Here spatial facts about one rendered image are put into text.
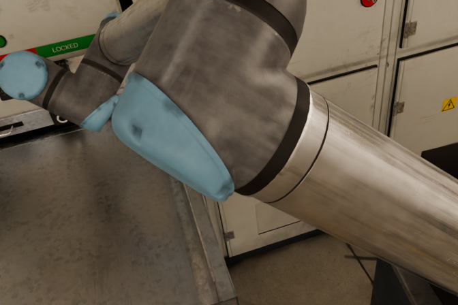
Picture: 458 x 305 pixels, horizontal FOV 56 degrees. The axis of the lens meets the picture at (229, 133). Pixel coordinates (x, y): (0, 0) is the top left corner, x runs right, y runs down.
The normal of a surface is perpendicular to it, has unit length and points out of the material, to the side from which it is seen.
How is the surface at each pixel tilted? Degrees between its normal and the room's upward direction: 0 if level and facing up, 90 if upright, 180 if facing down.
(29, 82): 57
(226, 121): 66
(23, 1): 90
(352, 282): 0
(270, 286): 0
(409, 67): 90
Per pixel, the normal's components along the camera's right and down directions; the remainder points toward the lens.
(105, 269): -0.12, -0.78
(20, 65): 0.11, 0.05
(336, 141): 0.44, -0.21
